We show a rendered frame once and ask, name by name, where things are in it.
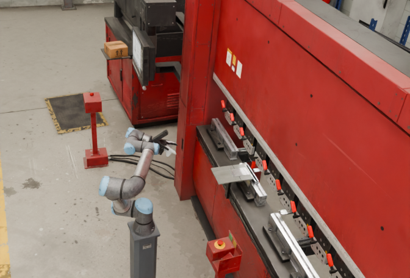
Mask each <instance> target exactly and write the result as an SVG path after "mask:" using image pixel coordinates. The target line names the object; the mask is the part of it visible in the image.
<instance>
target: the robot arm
mask: <svg viewBox="0 0 410 278"><path fill-rule="evenodd" d="M167 135H168V131H167V130H164V131H163V132H161V133H160V134H159V135H157V136H155V137H154V138H153V139H152V137H153V136H150V135H149V134H146V133H144V132H141V131H139V130H137V129H134V128H131V127H129V129H128V131H127V133H126V136H125V137H126V138H127V141H126V143H125V145H124V152H125V153H127V154H129V155H131V154H134V152H141V153H142V154H141V156H140V159H139V161H138V164H137V167H136V169H135V171H134V174H133V176H131V177H130V179H122V178H117V177H110V176H103V177H102V179H101V183H100V186H99V195H100V196H105V197H106V198H107V199H109V200H111V201H112V204H111V212H112V213H113V214H114V215H117V216H126V217H130V218H135V221H134V223H133V225H132V230H133V232H134V233H135V234H136V235H138V236H141V237H146V236H148V235H151V234H152V233H153V232H154V230H155V224H154V221H153V203H152V202H151V201H150V200H149V199H147V198H138V199H137V200H133V199H132V198H134V197H136V196H137V195H138V194H139V193H140V192H141V191H142V190H143V188H144V186H145V183H146V182H145V178H146V175H147V173H148V170H149V167H150V164H151V162H152V159H153V156H154V155H157V154H160V155H162V153H163V152H164V151H165V152H166V156H167V157H169V156H170V154H171V153H173V154H176V152H175V151H174V150H172V149H171V147H172V146H173V145H176V146H177V144H176V143H174V142H172V141H170V140H165V139H162V138H163V137H165V136H167Z"/></svg>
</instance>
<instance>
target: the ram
mask: <svg viewBox="0 0 410 278"><path fill-rule="evenodd" d="M228 49H229V50H230V51H231V52H232V55H231V64H230V66H229V65H228V64H227V63H226V59H227V53H228ZM234 55H235V57H236V64H235V65H234V64H233V63H232V62H233V56H234ZM238 60H239V62H240V63H241V64H242V72H241V77H240V78H239V77H238V75H236V71H237V62H238ZM232 66H234V68H235V69H234V71H233V70H232ZM214 73H215V74H216V76H217V77H218V78H219V80H220V81H221V83H222V84H223V85H224V87H225V88H226V89H227V91H228V92H229V94H230V95H231V96H232V98H233V99H234V100H235V102H236V103H237V104H238V106H239V107H240V108H241V110H242V111H243V113H244V114H245V115H246V117H247V118H248V119H249V121H250V122H251V123H252V125H253V126H254V128H255V129H256V130H257V131H258V133H259V134H260V136H261V137H262V138H263V140H264V141H265V142H266V144H267V145H268V147H269V148H270V149H271V150H272V152H273V153H274V155H275V156H276V157H277V159H278V160H279V161H280V163H281V164H282V166H283V167H284V168H285V170H286V171H287V172H288V173H289V175H290V176H291V178H292V179H293V181H294V182H295V183H296V184H297V186H298V187H299V189H300V190H301V191H302V193H303V194H304V195H305V197H306V198H307V199H308V201H309V202H310V203H311V205H312V206H313V208H314V209H315V211H316V212H317V213H318V214H319V216H320V217H321V219H322V220H323V221H324V223H325V224H326V225H327V226H328V228H329V229H330V231H331V232H332V233H333V235H334V236H335V237H336V239H337V240H338V242H339V243H340V244H341V246H342V247H343V248H344V249H345V251H346V253H347V254H348V255H349V256H350V258H351V259H352V261H353V262H354V264H355V265H356V266H357V267H358V269H359V270H360V272H361V273H362V274H363V276H364V277H365V278H410V134H408V133H407V131H405V130H404V129H403V128H401V127H400V126H399V125H398V124H397V123H395V122H394V121H393V120H392V119H390V118H389V117H388V116H387V115H386V114H384V113H383V112H382V111H381V110H380V109H378V108H377V107H376V106H375V105H373V104H372V103H371V102H370V101H369V100H367V99H366V98H365V97H363V95H361V94H360V93H359V92H358V91H356V90H355V89H354V88H353V87H352V86H350V85H349V84H348V83H346V82H345V81H344V80H343V79H342V78H340V77H339V76H338V75H337V74H336V73H335V72H333V71H332V70H331V69H329V68H328V67H327V66H326V65H325V64H323V63H322V62H321V61H319V59H318V58H316V57H315V56H314V55H312V54H311V53H310V52H309V51H308V50H306V49H305V48H304V47H302V45H300V44H299V43H298V42H297V41H295V40H294V39H293V38H292V37H291V36H289V35H288V34H287V33H285V32H284V31H283V30H282V29H281V28H280V27H278V26H277V25H276V24H275V23H274V22H272V21H271V20H270V19H268V18H267V17H266V16H265V15H264V14H263V13H261V12H260V11H258V9H257V8H255V7H254V6H253V5H251V4H250V3H249V2H248V1H247V0H221V6H220V17H219V24H218V35H217V46H216V53H215V63H214ZM213 79H214V81H215V82H216V83H217V85H218V86H219V87H220V89H221V90H222V92H223V93H224V94H225V96H226V97H227V99H228V100H229V102H230V103H231V104H232V106H233V107H234V108H235V110H236V111H237V113H238V114H239V115H240V117H241V119H243V121H244V123H245V124H246V125H247V127H248V128H249V130H250V131H251V132H252V134H253V135H254V136H255V138H256V140H257V141H258V142H259V144H260V145H261V146H262V148H263V149H264V151H265V152H266V153H267V155H268V156H269V157H270V159H271V160H272V162H273V163H274V164H275V166H276V167H277V169H278V170H279V172H280V173H281V174H282V176H283V177H284V178H285V180H286V181H287V183H288V184H289V185H290V187H291V188H292V190H293V191H294V192H295V194H296V195H297V196H298V198H299V200H300V201H301V202H302V204H303V205H304V206H305V208H306V209H307V211H308V212H309V213H310V215H311V216H312V217H313V219H314V221H315V222H316V223H317V225H318V226H319V228H320V229H321V230H322V232H323V233H324V234H325V236H326V237H327V239H328V240H329V242H330V243H331V244H332V246H333V247H334V248H335V250H336V251H337V253H338V254H339V255H340V257H341V258H342V260H343V261H344V262H345V264H346V265H347V266H348V268H349V269H350V271H351V272H352V273H353V275H354V276H355V278H360V277H359V276H358V275H357V273H356V271H355V270H354V269H353V268H352V266H351V265H350V264H349V262H348V260H347V259H346V258H345V257H344V255H343V253H341V251H340V250H339V248H338V247H337V246H336V244H335V242H333V240H332V239H331V237H330V236H329V235H328V233H327V232H326V230H325V229H324V228H323V226H322V225H321V224H320V222H319V221H318V219H317V218H316V217H315V215H314V214H313V212H312V211H311V210H310V208H309V207H308V205H307V204H306V203H305V201H304V200H303V198H302V197H301V196H300V194H299V193H298V192H297V190H296V189H295V187H294V186H293V185H292V183H291V182H290V180H289V179H288V178H287V176H286V175H285V174H284V172H283V171H282V169H281V168H280V167H279V165H278V164H277V163H276V161H275V160H274V158H273V157H272V156H271V154H270V153H269V152H268V150H267V149H266V147H265V146H264V145H263V143H262V142H261V141H260V139H259V138H258V136H257V135H256V134H255V132H254V131H253V129H252V128H251V127H250V125H249V124H248V123H247V121H246V120H245V118H244V117H243V116H242V114H241V113H240V112H239V110H238V109H237V107H236V106H235V105H234V103H233V102H232V101H231V99H230V98H229V96H228V95H227V94H226V92H225V91H224V89H223V88H222V87H221V85H220V84H219V83H218V81H217V80H216V78H215V77H214V76H213Z"/></svg>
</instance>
